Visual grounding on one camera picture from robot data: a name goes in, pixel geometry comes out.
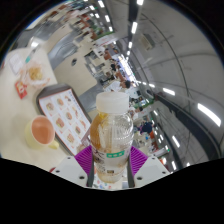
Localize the clear plastic tea bottle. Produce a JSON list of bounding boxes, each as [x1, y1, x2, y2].
[[89, 91, 135, 184]]

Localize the ceiling air conditioner unit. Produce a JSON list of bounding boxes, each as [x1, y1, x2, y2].
[[138, 33, 156, 51]]

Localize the ceiling strip lights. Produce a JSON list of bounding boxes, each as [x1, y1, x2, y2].
[[88, 0, 223, 171]]

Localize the dark tray with menu sheet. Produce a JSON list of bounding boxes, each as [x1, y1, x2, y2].
[[35, 83, 93, 157]]

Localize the crumpled food wrapper bag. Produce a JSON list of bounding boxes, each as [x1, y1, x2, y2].
[[14, 63, 51, 100]]

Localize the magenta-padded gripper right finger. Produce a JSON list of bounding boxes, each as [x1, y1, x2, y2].
[[128, 145, 171, 189]]

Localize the pale yellow mug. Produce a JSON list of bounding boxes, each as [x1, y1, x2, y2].
[[24, 114, 60, 150]]

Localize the white paper sheet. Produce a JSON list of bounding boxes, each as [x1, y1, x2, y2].
[[8, 53, 25, 75]]

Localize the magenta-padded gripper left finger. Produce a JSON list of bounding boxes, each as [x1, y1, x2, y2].
[[51, 144, 96, 189]]

